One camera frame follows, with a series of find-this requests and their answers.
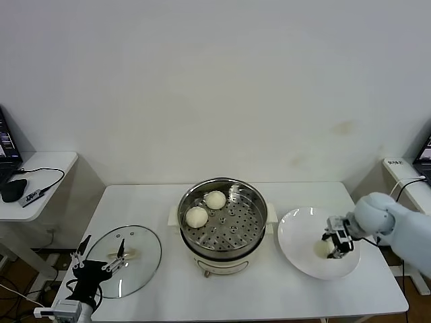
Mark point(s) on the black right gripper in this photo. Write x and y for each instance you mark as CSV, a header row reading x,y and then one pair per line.
x,y
343,244

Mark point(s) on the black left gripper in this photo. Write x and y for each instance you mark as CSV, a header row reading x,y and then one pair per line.
x,y
89,274

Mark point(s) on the white steamed baozi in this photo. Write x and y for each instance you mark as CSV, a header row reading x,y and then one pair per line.
x,y
215,200
197,217
323,249

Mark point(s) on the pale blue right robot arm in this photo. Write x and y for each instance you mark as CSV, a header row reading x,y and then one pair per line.
x,y
404,228

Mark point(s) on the perforated stainless steamer basket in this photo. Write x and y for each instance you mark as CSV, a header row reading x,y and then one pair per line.
x,y
235,247

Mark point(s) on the white round plate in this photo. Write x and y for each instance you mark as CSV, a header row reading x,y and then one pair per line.
x,y
299,235

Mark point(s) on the white side table with label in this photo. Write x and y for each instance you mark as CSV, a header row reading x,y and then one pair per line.
x,y
417,198

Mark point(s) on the cream electric cooking pot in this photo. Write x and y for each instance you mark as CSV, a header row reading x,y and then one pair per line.
x,y
235,266

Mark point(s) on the white side table with mouse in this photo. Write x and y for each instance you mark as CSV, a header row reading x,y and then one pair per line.
x,y
50,161

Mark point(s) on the small printed table label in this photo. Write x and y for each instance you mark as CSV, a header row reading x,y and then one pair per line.
x,y
395,163

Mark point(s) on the black computer mouse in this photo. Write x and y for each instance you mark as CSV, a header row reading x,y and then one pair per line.
x,y
14,190

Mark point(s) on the black laptop with bright screen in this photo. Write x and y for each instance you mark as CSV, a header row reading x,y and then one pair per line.
x,y
425,148

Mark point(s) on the black laptop with dark screen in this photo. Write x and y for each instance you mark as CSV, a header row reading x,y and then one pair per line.
x,y
7,141

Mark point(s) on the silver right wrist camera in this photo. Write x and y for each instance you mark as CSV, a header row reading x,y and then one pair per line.
x,y
336,224

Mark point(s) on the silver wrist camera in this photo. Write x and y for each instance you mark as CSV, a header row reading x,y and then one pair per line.
x,y
336,224
67,309

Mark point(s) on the white wall socket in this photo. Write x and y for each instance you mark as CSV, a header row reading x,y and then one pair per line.
x,y
54,229

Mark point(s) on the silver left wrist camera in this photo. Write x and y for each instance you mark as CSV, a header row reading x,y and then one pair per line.
x,y
67,309

